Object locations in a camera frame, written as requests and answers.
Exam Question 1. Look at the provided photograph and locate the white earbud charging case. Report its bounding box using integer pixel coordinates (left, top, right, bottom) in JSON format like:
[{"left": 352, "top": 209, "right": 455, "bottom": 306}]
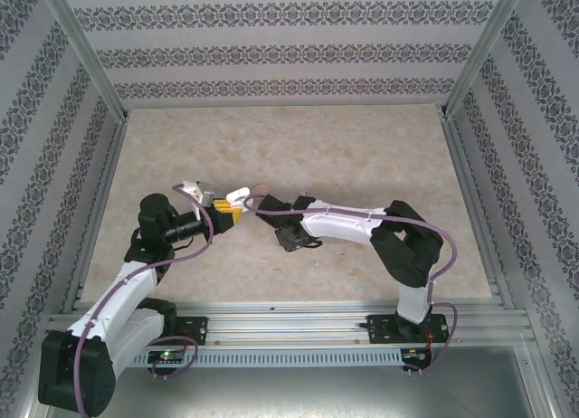
[{"left": 226, "top": 187, "right": 252, "bottom": 206}]

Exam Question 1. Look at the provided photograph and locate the grey metal panel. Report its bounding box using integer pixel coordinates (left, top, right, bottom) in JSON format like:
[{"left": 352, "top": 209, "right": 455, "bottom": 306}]
[{"left": 108, "top": 366, "right": 555, "bottom": 418}]

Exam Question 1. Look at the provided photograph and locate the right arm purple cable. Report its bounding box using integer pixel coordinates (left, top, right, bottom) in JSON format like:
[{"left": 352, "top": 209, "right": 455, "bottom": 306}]
[{"left": 242, "top": 195, "right": 459, "bottom": 375}]

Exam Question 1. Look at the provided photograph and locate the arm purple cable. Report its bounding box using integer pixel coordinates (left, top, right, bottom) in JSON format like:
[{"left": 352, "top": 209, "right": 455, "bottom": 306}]
[
  {"left": 74, "top": 185, "right": 214, "bottom": 418},
  {"left": 242, "top": 195, "right": 459, "bottom": 375}
]

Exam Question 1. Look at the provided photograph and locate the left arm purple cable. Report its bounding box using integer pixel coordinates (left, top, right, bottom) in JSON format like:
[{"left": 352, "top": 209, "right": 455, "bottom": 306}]
[{"left": 74, "top": 185, "right": 214, "bottom": 418}]

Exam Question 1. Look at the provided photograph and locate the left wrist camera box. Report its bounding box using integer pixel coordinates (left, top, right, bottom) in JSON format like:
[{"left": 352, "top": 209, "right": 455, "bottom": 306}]
[{"left": 182, "top": 179, "right": 216, "bottom": 207}]

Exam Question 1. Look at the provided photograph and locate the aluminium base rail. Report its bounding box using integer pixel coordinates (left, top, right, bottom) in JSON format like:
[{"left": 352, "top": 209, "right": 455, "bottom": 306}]
[{"left": 44, "top": 299, "right": 537, "bottom": 347}]

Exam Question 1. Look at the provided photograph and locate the aluminium side rail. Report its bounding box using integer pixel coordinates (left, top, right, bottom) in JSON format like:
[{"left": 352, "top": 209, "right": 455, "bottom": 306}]
[
  {"left": 442, "top": 117, "right": 517, "bottom": 310},
  {"left": 61, "top": 119, "right": 130, "bottom": 313}
]

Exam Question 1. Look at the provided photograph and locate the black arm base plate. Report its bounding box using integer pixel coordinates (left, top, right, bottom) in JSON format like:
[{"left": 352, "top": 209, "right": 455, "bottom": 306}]
[
  {"left": 366, "top": 313, "right": 451, "bottom": 346},
  {"left": 176, "top": 316, "right": 210, "bottom": 347}
]

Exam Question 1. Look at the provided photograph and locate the grey slotted cable duct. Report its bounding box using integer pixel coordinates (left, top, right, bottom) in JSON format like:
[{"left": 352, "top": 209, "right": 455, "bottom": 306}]
[{"left": 130, "top": 348, "right": 433, "bottom": 368}]

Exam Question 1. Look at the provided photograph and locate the aluminium frame post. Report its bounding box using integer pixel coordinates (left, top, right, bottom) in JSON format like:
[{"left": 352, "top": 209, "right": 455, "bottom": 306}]
[
  {"left": 441, "top": 0, "right": 530, "bottom": 120},
  {"left": 38, "top": 0, "right": 130, "bottom": 123}
]

